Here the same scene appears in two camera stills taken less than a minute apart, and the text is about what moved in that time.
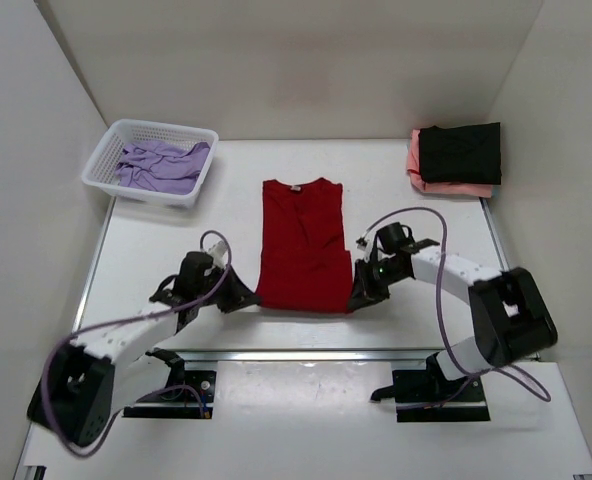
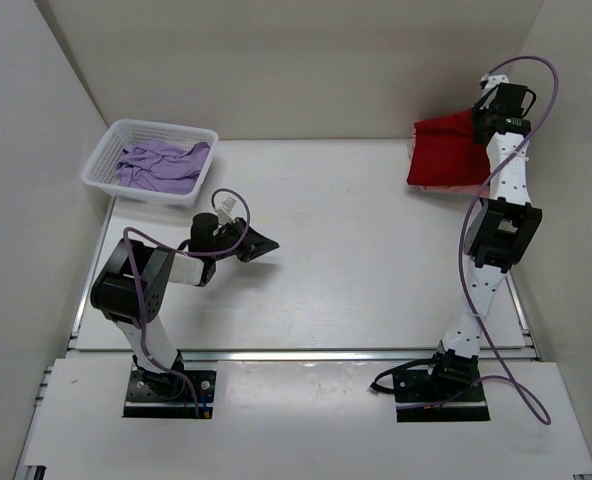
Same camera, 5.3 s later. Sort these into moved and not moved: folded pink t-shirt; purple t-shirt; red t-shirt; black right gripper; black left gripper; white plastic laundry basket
Moved: red t-shirt; black right gripper; black left gripper
Not moved: folded pink t-shirt; white plastic laundry basket; purple t-shirt
